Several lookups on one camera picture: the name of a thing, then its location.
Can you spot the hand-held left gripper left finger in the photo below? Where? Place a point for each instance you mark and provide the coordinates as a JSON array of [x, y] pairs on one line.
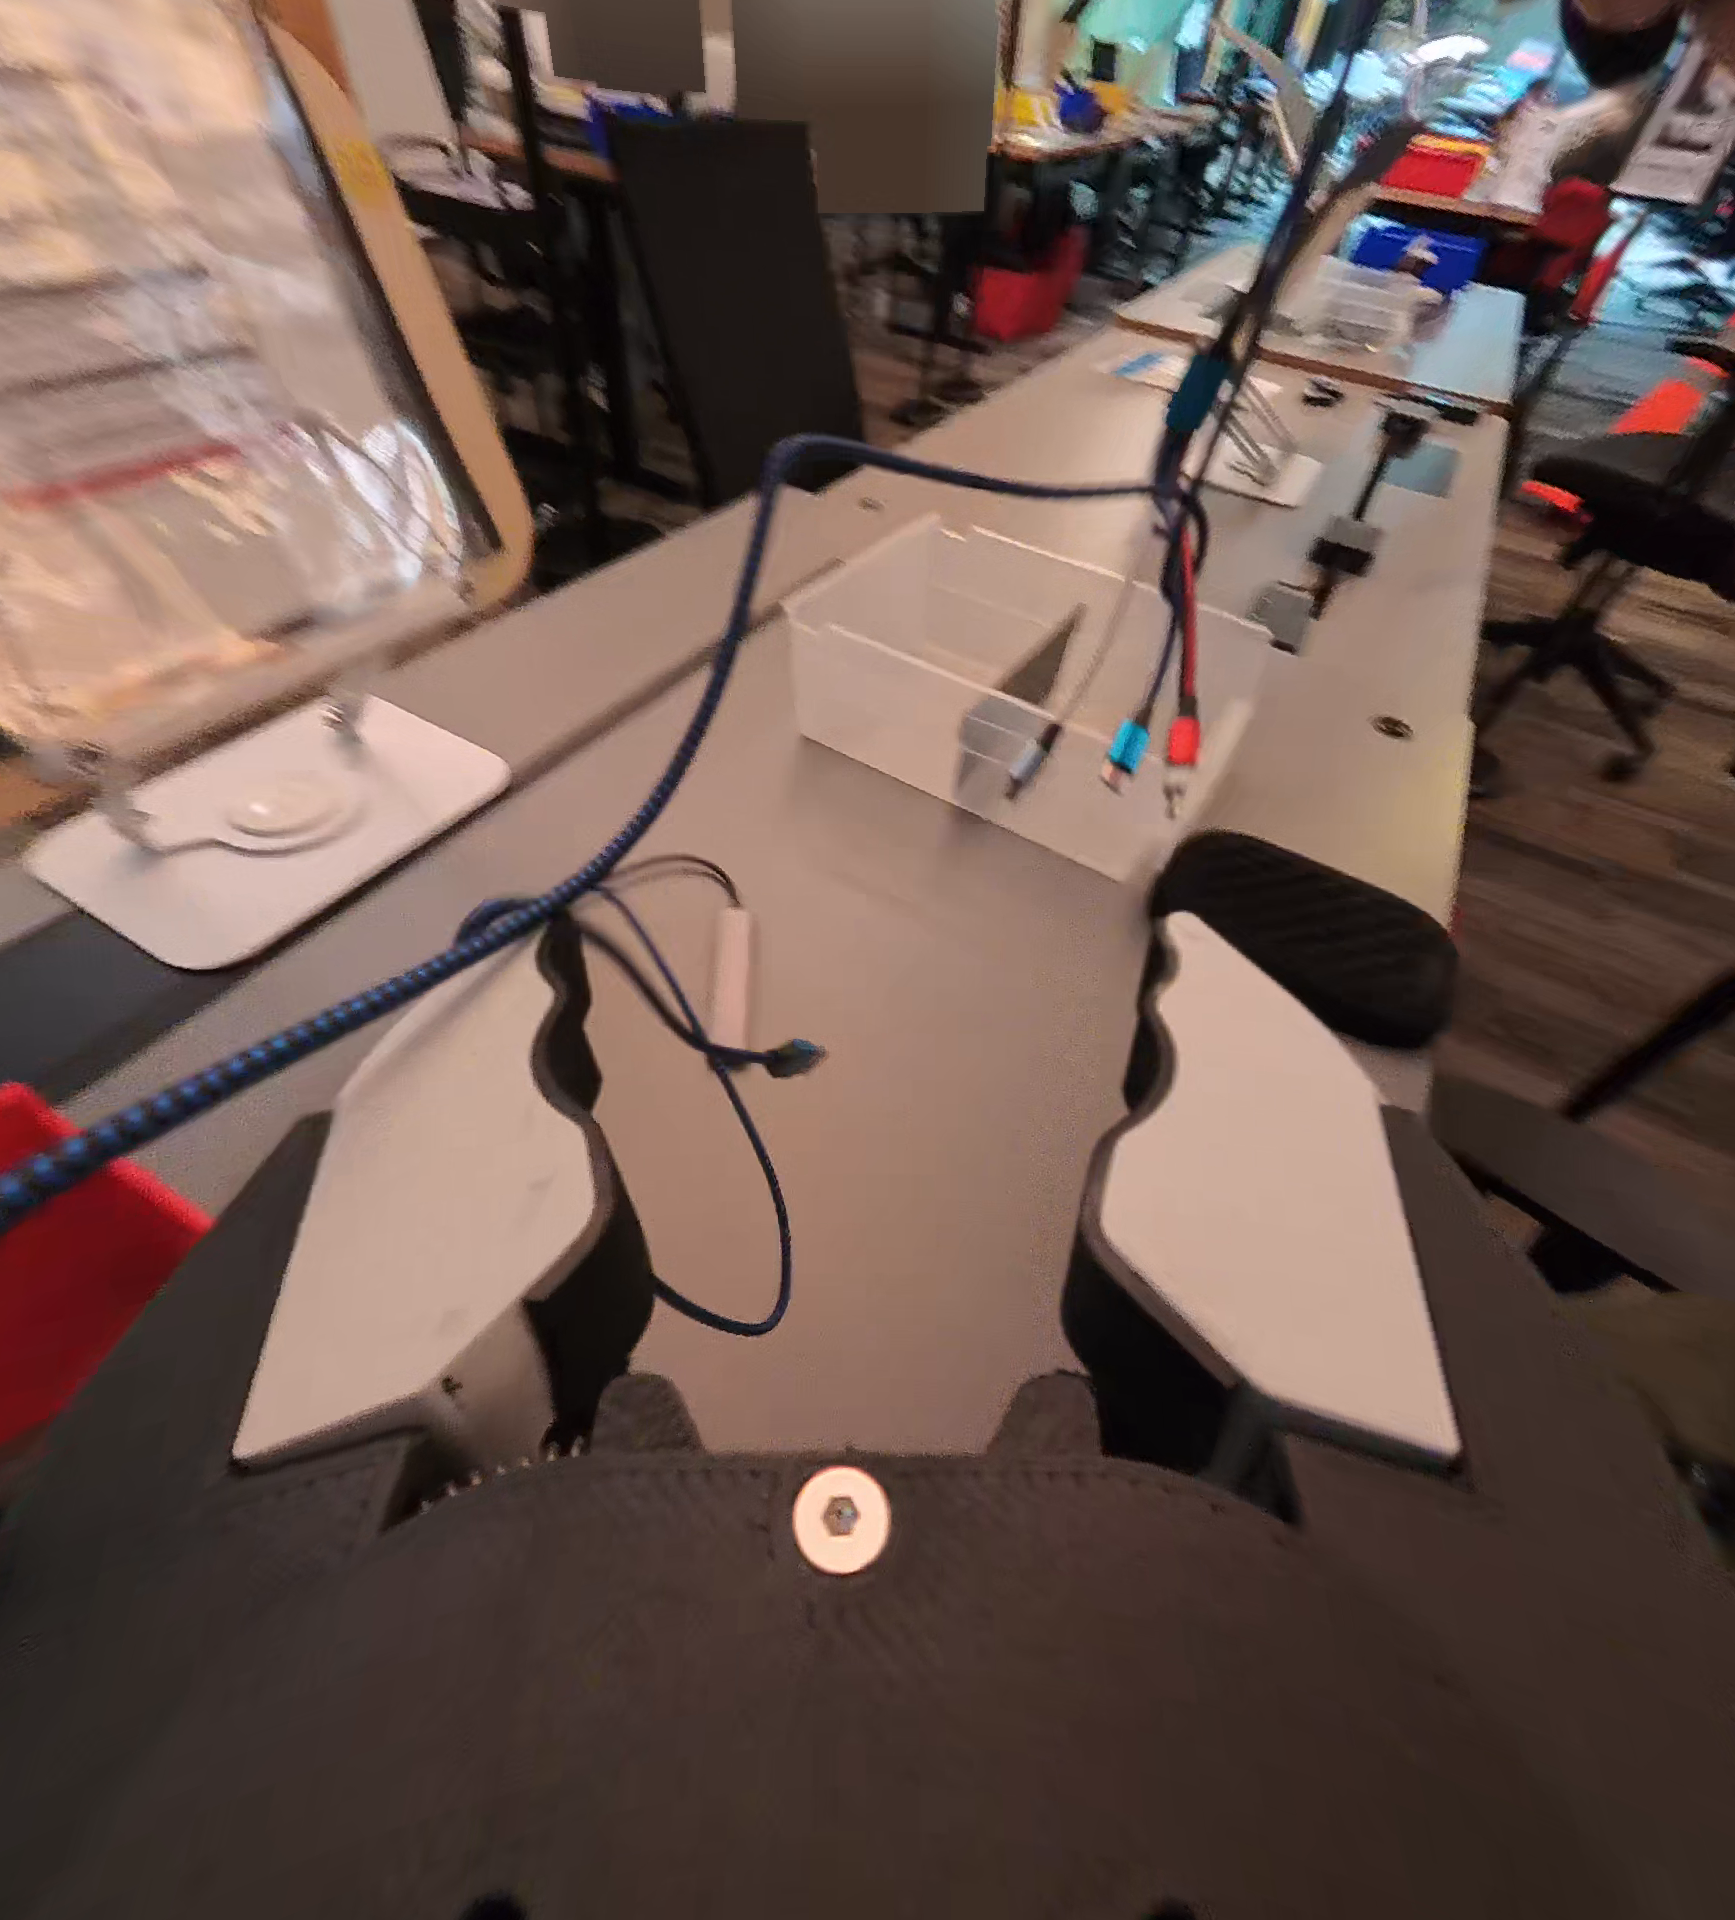
[[433, 1202]]

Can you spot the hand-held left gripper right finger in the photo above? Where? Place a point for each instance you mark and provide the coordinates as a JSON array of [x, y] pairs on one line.
[[1273, 1202]]

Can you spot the red plastic bin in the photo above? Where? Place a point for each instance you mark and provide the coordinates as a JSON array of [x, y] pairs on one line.
[[1439, 163], [28, 1276]]

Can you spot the clear plastic bin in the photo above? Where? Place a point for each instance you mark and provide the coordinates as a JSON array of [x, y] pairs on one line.
[[1354, 302], [882, 674]]

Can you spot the dark USB hub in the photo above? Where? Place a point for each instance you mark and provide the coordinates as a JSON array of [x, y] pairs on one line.
[[1280, 614]]

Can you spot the white tablet stand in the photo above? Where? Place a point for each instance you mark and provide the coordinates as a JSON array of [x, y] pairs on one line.
[[253, 871], [1280, 479]]

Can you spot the person's olive shirt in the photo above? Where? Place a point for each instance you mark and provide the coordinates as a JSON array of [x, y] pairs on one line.
[[1706, 1351]]

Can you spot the black office chair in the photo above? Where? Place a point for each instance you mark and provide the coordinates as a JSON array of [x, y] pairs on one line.
[[1634, 512]]

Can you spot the wood-framed instruction board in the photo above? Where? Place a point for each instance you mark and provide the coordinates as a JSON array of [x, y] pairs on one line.
[[132, 376]]

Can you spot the red storage crate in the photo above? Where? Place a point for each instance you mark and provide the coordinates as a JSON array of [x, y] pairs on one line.
[[1025, 292]]

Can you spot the blue plastic bin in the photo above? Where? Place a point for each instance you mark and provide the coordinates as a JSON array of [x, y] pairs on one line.
[[1408, 252]]

